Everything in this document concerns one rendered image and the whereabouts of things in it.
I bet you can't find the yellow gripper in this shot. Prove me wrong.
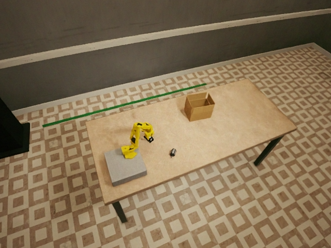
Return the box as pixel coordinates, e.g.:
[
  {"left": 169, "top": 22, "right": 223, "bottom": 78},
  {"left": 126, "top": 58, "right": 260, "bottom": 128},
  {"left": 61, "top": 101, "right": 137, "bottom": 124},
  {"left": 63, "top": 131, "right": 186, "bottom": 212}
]
[{"left": 141, "top": 129, "right": 154, "bottom": 140}]

